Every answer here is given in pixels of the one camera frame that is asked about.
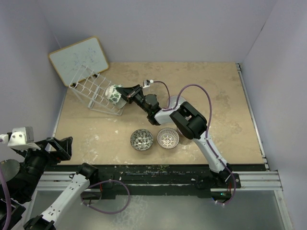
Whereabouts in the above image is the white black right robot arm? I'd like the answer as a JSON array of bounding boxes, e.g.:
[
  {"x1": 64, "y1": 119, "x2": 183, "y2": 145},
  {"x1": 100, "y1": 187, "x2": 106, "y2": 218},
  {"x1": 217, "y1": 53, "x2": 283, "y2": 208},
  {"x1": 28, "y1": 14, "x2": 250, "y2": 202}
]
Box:
[{"x1": 116, "y1": 84, "x2": 236, "y2": 187}]

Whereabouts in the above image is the yellow-framed whiteboard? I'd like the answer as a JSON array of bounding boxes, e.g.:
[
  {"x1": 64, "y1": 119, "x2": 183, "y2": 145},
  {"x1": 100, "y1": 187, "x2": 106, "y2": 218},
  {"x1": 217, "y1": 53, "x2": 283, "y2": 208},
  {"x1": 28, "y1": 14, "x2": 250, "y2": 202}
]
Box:
[{"x1": 48, "y1": 36, "x2": 109, "y2": 87}]

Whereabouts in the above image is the aluminium right side rail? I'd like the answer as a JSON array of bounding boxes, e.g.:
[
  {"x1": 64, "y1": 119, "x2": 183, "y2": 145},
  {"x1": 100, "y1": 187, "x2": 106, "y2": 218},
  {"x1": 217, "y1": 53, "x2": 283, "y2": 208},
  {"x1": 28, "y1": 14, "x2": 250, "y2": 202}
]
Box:
[{"x1": 236, "y1": 63, "x2": 270, "y2": 171}]

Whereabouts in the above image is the maroon triangle pattern bowl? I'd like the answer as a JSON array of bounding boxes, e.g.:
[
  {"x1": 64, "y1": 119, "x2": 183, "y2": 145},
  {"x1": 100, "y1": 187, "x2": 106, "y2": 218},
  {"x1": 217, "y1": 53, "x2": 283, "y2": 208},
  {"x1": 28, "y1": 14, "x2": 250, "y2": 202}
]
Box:
[{"x1": 157, "y1": 128, "x2": 179, "y2": 149}]

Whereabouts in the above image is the teal triangle pattern bowl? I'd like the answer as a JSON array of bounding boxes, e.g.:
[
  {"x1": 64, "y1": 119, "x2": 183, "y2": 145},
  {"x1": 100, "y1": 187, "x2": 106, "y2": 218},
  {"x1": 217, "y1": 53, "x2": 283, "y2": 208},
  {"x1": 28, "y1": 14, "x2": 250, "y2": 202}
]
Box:
[{"x1": 116, "y1": 98, "x2": 127, "y2": 109}]

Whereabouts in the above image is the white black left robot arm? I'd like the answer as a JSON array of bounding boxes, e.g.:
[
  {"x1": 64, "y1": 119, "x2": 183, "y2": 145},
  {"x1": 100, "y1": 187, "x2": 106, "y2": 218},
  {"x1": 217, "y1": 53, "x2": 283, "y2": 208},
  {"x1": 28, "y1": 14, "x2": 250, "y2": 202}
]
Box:
[{"x1": 0, "y1": 132, "x2": 99, "y2": 230}]

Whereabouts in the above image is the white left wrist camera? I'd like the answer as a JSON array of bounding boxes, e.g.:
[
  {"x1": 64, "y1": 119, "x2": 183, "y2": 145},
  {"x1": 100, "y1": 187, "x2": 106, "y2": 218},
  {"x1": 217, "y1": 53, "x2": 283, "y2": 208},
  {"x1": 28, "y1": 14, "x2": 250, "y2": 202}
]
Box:
[{"x1": 0, "y1": 126, "x2": 41, "y2": 151}]

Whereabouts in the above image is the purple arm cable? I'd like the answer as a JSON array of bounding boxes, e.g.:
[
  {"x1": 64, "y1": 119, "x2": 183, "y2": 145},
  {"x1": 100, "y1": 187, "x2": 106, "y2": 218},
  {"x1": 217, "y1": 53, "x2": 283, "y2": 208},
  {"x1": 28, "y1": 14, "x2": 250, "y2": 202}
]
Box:
[
  {"x1": 0, "y1": 165, "x2": 12, "y2": 230},
  {"x1": 153, "y1": 80, "x2": 237, "y2": 207}
]

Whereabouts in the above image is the brown floral pattern bowl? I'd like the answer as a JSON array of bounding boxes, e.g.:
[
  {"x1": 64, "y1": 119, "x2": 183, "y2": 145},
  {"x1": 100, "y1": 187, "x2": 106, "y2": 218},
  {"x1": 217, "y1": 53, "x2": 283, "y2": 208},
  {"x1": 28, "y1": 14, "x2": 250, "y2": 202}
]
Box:
[{"x1": 130, "y1": 129, "x2": 154, "y2": 151}]

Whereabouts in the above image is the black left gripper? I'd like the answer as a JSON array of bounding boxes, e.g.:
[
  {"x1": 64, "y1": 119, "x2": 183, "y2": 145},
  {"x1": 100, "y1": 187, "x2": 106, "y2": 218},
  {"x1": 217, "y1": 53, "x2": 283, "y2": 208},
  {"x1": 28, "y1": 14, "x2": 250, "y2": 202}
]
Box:
[{"x1": 17, "y1": 135, "x2": 72, "y2": 198}]

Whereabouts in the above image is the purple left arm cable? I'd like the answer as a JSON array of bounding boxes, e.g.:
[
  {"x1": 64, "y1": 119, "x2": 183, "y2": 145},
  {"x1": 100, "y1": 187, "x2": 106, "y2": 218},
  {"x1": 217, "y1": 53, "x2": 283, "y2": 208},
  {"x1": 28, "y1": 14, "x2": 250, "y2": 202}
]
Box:
[{"x1": 0, "y1": 165, "x2": 12, "y2": 230}]

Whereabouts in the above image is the white wire dish rack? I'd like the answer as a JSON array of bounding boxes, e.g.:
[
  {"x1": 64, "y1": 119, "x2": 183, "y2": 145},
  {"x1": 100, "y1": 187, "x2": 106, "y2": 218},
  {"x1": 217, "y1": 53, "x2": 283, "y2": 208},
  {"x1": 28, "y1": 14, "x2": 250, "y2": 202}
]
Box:
[{"x1": 69, "y1": 65, "x2": 124, "y2": 115}]

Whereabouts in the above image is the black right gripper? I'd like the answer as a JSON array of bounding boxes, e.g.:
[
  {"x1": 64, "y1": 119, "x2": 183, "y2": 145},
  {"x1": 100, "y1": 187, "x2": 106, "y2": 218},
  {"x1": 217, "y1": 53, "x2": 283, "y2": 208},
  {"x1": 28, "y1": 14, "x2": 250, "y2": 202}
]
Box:
[{"x1": 116, "y1": 85, "x2": 151, "y2": 114}]

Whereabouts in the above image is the green leaf pattern bowl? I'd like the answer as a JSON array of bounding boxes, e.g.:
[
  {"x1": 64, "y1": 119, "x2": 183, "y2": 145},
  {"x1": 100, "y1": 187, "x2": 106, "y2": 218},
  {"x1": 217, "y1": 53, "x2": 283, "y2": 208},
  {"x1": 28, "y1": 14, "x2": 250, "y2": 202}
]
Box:
[{"x1": 105, "y1": 84, "x2": 122, "y2": 105}]

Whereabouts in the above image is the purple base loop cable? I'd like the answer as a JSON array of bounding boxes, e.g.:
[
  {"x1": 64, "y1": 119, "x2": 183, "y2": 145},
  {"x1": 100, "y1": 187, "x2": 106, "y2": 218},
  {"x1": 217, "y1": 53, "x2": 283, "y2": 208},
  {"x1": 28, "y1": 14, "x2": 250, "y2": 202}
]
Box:
[{"x1": 80, "y1": 179, "x2": 130, "y2": 214}]

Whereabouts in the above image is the grey hexagon red-rim bowl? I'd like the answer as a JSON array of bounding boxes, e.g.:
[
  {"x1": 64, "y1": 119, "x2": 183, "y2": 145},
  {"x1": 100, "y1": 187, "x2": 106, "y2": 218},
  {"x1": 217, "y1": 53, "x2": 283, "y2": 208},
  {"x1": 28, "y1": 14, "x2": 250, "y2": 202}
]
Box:
[{"x1": 166, "y1": 95, "x2": 186, "y2": 109}]

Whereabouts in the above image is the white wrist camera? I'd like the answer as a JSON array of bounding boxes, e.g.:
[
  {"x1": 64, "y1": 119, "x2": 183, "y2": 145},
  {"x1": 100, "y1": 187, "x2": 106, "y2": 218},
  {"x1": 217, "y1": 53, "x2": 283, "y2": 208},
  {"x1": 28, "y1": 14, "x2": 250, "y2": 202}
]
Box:
[
  {"x1": 0, "y1": 126, "x2": 41, "y2": 151},
  {"x1": 142, "y1": 80, "x2": 154, "y2": 89}
]

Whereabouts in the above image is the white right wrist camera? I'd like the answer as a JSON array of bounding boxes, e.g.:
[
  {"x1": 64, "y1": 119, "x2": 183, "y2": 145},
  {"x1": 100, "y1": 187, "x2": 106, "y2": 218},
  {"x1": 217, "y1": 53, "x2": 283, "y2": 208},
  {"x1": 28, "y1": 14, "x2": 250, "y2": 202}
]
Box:
[{"x1": 142, "y1": 80, "x2": 154, "y2": 89}]

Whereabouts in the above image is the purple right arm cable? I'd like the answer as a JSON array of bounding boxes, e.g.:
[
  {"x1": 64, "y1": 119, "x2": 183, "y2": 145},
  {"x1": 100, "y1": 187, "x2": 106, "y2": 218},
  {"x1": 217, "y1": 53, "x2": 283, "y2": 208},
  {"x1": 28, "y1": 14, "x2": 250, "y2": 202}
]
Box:
[{"x1": 153, "y1": 80, "x2": 237, "y2": 207}]

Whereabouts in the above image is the aluminium rail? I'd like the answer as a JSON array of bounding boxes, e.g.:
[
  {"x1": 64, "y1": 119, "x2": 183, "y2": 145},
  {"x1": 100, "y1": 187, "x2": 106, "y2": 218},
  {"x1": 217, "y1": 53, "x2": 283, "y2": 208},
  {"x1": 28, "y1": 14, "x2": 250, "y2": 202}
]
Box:
[
  {"x1": 236, "y1": 63, "x2": 270, "y2": 171},
  {"x1": 52, "y1": 87, "x2": 68, "y2": 137}
]

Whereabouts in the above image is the aluminium left side rail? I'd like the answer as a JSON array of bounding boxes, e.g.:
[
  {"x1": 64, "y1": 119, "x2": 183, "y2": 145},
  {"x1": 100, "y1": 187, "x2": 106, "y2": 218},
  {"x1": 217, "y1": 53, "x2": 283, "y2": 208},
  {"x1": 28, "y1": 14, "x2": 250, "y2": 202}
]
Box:
[{"x1": 52, "y1": 87, "x2": 68, "y2": 137}]

